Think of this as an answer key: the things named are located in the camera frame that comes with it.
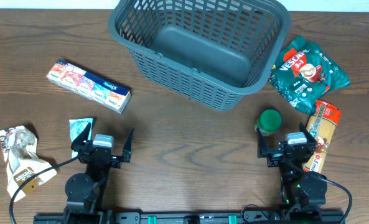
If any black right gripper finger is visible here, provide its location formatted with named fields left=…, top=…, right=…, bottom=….
left=299, top=122, right=317, bottom=146
left=256, top=128, right=268, bottom=158

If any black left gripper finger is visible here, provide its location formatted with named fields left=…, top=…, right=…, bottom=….
left=71, top=123, right=91, bottom=152
left=121, top=129, right=134, bottom=163

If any mint green tissue packet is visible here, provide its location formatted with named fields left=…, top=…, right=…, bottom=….
left=69, top=118, right=93, bottom=142

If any red yellow spaghetti packet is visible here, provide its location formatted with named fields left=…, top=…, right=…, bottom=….
left=303, top=100, right=341, bottom=173

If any green lidded jar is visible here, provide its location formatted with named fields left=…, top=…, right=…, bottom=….
left=255, top=109, right=283, bottom=136

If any colourful Kleenex tissue multipack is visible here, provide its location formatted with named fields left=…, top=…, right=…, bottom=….
left=46, top=60, right=131, bottom=114

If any green Nescafe coffee bag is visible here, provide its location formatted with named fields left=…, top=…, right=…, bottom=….
left=268, top=36, right=350, bottom=115

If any grey plastic slatted basket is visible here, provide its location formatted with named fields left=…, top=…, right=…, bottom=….
left=108, top=0, right=291, bottom=111

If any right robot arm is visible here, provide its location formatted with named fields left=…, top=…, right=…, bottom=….
left=256, top=123, right=327, bottom=223

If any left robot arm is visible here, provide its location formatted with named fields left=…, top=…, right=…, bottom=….
left=62, top=124, right=133, bottom=224

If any brown white snack bag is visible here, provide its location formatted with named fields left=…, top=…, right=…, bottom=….
left=0, top=126, right=51, bottom=196

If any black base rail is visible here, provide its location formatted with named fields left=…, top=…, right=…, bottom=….
left=33, top=210, right=343, bottom=224

